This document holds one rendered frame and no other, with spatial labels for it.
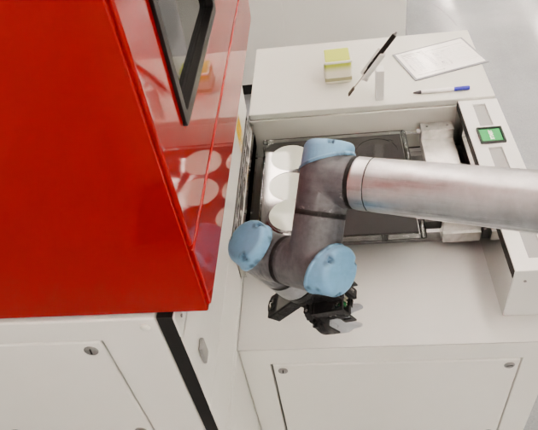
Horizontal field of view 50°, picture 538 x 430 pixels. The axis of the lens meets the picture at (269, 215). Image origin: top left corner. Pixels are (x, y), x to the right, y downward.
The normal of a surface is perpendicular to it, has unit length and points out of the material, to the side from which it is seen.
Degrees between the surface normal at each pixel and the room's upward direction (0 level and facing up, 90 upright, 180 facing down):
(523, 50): 0
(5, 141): 90
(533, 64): 0
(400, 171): 17
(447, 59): 0
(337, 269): 71
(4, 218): 90
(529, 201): 53
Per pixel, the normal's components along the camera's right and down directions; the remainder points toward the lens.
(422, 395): -0.04, 0.70
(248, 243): -0.58, -0.49
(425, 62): -0.12, -0.71
